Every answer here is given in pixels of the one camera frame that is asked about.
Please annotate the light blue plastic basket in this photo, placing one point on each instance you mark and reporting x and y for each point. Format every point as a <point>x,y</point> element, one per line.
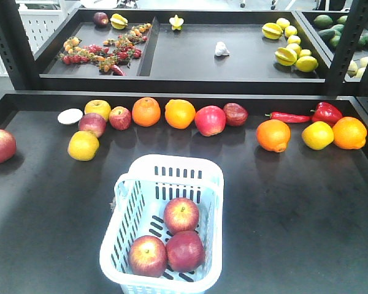
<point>141,196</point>

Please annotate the yellow apple right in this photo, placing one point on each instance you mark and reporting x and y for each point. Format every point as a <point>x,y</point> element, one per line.
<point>318,135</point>

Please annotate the starfruit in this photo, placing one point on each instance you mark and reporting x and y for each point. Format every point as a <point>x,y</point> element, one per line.
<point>272,31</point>
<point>118,21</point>
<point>176,23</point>
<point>285,56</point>

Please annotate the yellow lemon front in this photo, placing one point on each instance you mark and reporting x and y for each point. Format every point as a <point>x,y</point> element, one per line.
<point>306,64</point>

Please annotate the red chili pepper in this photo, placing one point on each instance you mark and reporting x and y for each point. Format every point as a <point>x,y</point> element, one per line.
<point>288,117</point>

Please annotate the red apple far corner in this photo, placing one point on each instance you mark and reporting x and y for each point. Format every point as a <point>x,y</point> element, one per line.
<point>8,145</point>

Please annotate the yellow apple back left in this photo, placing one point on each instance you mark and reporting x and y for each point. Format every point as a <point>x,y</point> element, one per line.
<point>98,106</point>

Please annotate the black wooden display stand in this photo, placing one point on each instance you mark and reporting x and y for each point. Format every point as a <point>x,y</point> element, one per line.
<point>294,222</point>

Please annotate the small red apple row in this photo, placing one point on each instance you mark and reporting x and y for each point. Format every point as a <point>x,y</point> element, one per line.
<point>120,118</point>

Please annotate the black upper display tray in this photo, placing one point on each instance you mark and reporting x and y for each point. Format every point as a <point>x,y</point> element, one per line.
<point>184,61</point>

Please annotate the dark red apple row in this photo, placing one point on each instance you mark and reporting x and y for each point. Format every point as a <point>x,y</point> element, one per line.
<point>236,115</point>

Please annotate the red bell pepper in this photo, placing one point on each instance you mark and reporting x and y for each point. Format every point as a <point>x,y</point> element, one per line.
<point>326,113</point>

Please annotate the large red apple row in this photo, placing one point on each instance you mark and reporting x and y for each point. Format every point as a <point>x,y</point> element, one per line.
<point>210,120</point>

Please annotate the dark apple upper tray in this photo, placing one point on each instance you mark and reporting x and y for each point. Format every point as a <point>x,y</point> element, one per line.
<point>100,19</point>

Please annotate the starfruit upper left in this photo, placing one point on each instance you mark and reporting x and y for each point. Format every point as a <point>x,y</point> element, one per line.
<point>118,21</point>

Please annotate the cherry tomato pile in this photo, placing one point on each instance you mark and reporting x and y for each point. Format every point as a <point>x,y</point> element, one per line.
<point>112,55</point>

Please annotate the starfruit lower right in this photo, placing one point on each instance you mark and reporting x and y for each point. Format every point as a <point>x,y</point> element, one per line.
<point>285,56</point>

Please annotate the starfruit upper right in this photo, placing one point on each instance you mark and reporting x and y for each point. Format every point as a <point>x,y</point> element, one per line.
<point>272,31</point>

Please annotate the yellow apple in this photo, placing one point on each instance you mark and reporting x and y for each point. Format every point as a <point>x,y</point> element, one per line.
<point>318,135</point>
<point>83,146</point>
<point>98,106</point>

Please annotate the orange left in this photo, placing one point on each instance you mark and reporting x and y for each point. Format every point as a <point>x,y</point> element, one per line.
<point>146,112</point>

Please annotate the white garlic bulb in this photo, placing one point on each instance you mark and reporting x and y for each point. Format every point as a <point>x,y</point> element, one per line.
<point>221,49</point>

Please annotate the orange far right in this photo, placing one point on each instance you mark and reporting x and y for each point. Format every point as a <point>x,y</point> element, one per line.
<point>349,133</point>

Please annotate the orange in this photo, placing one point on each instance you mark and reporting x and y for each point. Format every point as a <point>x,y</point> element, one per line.
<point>273,135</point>
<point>349,133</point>
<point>146,112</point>
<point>179,113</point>

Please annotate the starfruit upper middle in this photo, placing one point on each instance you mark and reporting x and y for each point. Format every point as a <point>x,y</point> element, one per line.
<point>176,23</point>

